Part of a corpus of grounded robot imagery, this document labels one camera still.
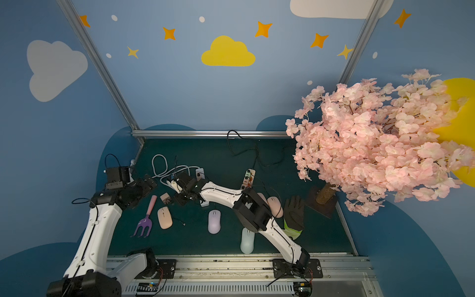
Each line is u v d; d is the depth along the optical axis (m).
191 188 0.72
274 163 1.07
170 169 1.07
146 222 0.87
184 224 0.86
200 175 0.96
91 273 0.39
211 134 1.15
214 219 0.86
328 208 0.92
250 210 0.59
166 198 0.93
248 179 0.96
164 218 0.86
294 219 0.87
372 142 0.56
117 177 0.59
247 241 0.80
